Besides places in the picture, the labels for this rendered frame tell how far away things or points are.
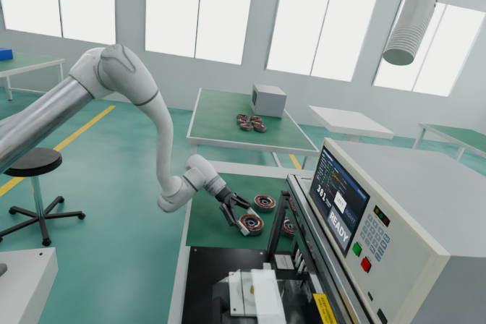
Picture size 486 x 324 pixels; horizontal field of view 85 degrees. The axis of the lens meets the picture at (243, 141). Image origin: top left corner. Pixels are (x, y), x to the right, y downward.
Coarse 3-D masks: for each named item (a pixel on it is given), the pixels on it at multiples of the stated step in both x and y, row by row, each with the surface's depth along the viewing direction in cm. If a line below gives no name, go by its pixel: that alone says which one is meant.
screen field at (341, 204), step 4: (336, 196) 67; (340, 196) 65; (336, 200) 66; (340, 200) 65; (336, 204) 66; (340, 204) 64; (344, 204) 63; (340, 208) 64; (344, 208) 62; (348, 208) 61; (344, 212) 62; (348, 212) 61; (352, 212) 59; (344, 216) 62; (348, 216) 60; (352, 216) 59; (356, 216) 58; (348, 220) 60; (352, 220) 59; (356, 220) 57; (352, 224) 58; (352, 228) 58
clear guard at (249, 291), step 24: (216, 288) 61; (240, 288) 57; (264, 288) 57; (288, 288) 58; (312, 288) 59; (240, 312) 52; (264, 312) 52; (288, 312) 53; (312, 312) 54; (336, 312) 55
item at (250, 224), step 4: (244, 216) 122; (248, 216) 123; (252, 216) 124; (256, 216) 124; (240, 220) 120; (244, 220) 121; (248, 220) 123; (252, 220) 123; (256, 220) 122; (260, 220) 122; (244, 224) 117; (248, 224) 119; (252, 224) 120; (256, 224) 122; (260, 224) 119; (248, 228) 115; (252, 228) 116; (256, 228) 116; (260, 228) 117; (252, 232) 115; (256, 232) 116; (260, 232) 118
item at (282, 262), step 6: (270, 258) 87; (276, 258) 84; (282, 258) 85; (288, 258) 85; (264, 264) 87; (270, 264) 86; (276, 264) 82; (282, 264) 83; (288, 264) 83; (294, 264) 86; (300, 264) 87; (294, 270) 81
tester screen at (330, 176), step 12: (324, 156) 76; (324, 168) 75; (336, 168) 68; (324, 180) 74; (336, 180) 67; (348, 180) 62; (336, 192) 67; (348, 192) 62; (360, 192) 57; (324, 204) 73; (348, 204) 61; (360, 204) 57; (324, 216) 72; (348, 228) 60
